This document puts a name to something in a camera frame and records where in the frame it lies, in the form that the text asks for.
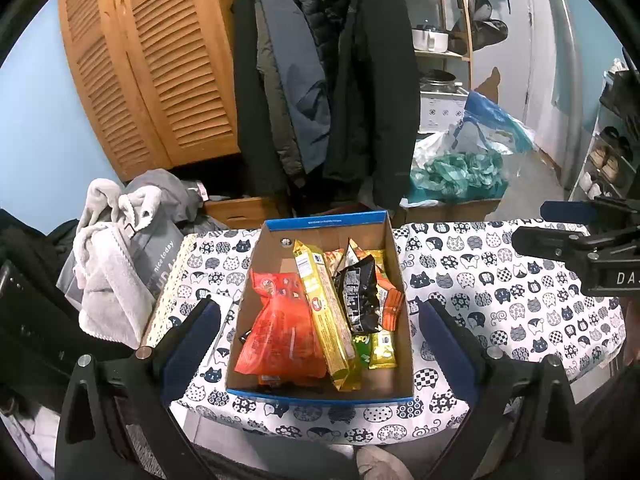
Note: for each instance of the teal cardboard box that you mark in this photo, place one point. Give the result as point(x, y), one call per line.
point(442, 193)

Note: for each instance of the long gold biscuit pack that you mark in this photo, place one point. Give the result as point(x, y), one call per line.
point(329, 318)

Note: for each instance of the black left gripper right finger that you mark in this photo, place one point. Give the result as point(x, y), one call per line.
point(545, 442)

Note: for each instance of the dark hanging jackets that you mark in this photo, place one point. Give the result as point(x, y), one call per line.
point(327, 97)

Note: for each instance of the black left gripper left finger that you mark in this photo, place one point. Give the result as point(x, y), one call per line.
point(102, 398)

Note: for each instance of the red snack bag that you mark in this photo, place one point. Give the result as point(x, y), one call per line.
point(282, 342)

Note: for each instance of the orange yellow chip bag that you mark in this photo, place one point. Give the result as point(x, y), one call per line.
point(389, 296)

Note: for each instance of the blue cardboard box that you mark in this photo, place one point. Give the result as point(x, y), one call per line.
point(273, 253)

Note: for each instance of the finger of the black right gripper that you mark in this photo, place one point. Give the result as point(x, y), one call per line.
point(557, 245)
point(568, 212)

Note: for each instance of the cat pattern tablecloth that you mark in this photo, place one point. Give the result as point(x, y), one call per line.
point(523, 306)

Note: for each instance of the wooden shelf with pots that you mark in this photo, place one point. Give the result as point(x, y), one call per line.
point(442, 43)

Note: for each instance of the black snack bag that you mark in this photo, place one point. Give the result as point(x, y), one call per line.
point(357, 288)

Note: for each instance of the orange green cracker bag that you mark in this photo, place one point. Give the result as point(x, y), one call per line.
point(376, 351)

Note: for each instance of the wooden louvered wardrobe door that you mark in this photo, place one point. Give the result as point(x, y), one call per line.
point(155, 78)

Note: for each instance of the shoe rack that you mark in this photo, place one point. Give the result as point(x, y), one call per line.
point(611, 159)

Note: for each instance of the grey white towel pile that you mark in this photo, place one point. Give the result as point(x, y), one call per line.
point(126, 241)

